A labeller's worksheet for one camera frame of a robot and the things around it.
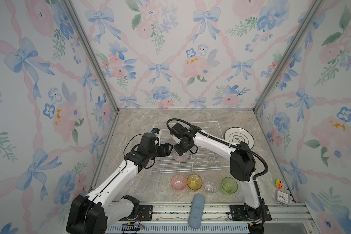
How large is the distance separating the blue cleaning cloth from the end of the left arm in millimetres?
303

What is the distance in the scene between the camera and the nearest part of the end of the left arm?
575mm

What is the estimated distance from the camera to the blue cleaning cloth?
703 millimetres
